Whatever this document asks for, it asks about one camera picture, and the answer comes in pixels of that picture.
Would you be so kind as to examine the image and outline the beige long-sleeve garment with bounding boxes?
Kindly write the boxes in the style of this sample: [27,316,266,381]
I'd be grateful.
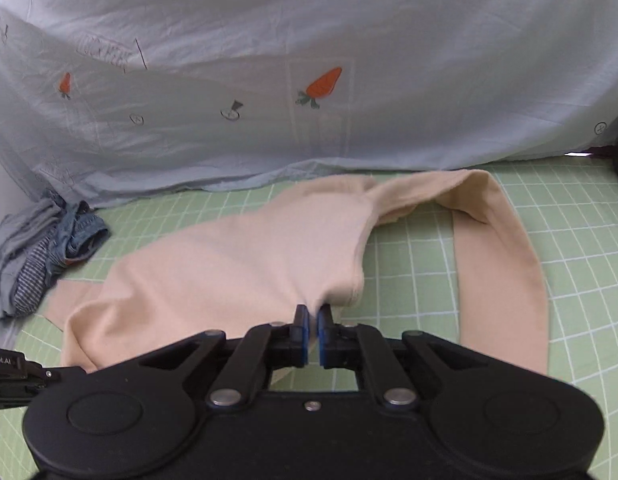
[44,170,548,373]

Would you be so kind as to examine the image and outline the light blue carrot-print sheet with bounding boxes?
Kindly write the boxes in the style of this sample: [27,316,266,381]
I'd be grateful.
[0,0,618,206]

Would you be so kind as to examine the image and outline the grey crumpled garment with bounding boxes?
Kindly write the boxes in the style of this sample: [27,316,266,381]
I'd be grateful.
[0,193,66,318]

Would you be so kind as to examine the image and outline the blue checkered shirt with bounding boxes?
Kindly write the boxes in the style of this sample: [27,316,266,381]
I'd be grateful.
[10,234,53,318]

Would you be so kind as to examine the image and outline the blue denim jeans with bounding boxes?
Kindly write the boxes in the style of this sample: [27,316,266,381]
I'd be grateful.
[42,190,111,288]

